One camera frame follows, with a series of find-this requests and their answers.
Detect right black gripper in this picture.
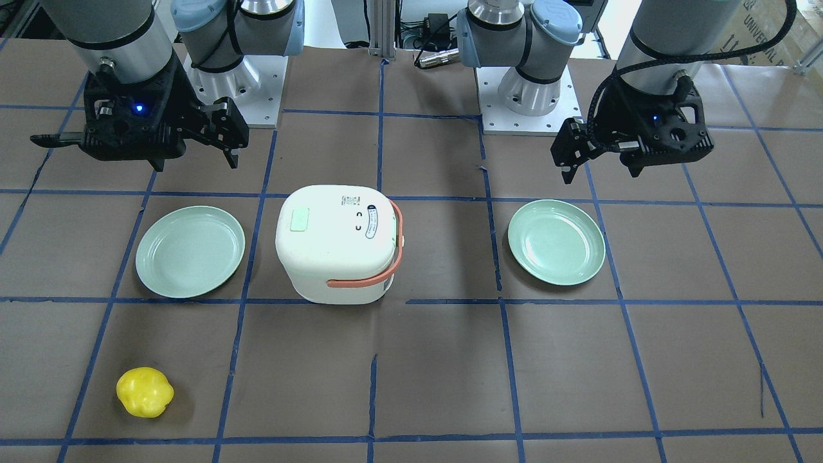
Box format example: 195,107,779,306
82,53,250,171

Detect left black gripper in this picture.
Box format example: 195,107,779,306
550,76,715,185

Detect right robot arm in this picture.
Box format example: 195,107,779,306
30,1,305,171

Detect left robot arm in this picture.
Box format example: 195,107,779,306
455,1,739,184

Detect green plate far side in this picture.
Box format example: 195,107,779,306
507,199,606,286

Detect green plate near yellow pepper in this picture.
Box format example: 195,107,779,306
135,206,246,299

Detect cardboard box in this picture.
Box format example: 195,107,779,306
733,0,823,68

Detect brown table mat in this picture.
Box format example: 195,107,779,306
1,39,822,462

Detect yellow bell pepper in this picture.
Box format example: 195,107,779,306
116,367,176,419

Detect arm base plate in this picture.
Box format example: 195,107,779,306
475,67,582,136
183,55,289,129

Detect white rice cooker orange handle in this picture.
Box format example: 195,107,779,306
275,185,404,305

